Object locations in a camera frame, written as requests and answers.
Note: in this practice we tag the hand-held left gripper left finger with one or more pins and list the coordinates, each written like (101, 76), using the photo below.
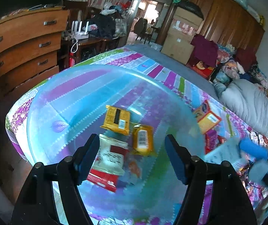
(88, 157)

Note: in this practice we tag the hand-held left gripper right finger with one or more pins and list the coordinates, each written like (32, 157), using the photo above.
(176, 159)

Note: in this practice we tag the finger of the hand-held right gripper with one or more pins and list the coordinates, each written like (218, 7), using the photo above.
(253, 148)

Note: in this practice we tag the white and red snack packet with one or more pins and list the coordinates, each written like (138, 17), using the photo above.
(110, 159)

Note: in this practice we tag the white printed packet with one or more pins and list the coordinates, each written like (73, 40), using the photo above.
(225, 153)

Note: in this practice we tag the yellow snack packet white label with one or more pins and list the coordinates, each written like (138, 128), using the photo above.
(143, 140)

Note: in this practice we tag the yellow snack packet black stripe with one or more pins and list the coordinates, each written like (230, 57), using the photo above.
(117, 120)

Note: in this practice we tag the clear blue plastic basin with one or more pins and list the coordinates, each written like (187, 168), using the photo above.
(77, 98)

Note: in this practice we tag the dark floral quilt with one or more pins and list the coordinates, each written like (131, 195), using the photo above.
(261, 140)

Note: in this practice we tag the grey pillow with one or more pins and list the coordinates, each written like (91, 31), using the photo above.
(248, 103)

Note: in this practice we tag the orange box with red edges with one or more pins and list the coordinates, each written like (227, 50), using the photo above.
(206, 119)

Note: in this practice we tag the pile of colourful clothes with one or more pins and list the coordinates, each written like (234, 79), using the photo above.
(232, 63)

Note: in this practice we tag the red gift box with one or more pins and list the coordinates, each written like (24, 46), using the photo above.
(203, 68)

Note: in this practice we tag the red fire extinguisher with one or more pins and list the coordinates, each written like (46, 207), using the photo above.
(71, 59)

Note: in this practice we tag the cardboard box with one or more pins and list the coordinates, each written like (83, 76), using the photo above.
(177, 49)
(183, 31)
(185, 15)

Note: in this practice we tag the dark wooden desk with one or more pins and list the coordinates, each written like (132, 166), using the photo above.
(89, 45)

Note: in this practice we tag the maroon cloth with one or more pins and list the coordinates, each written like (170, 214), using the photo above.
(204, 48)

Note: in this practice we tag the white router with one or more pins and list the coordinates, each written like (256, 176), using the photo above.
(80, 31)

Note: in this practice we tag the wooden dresser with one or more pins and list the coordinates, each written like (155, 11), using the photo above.
(23, 46)

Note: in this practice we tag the pile of dark clothes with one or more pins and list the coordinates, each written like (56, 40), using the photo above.
(104, 27)

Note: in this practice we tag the wooden wardrobe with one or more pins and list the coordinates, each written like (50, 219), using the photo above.
(230, 16)

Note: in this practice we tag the dark chair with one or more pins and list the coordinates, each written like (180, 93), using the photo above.
(141, 28)

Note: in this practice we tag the black bag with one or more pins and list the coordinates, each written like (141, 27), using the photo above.
(190, 4)

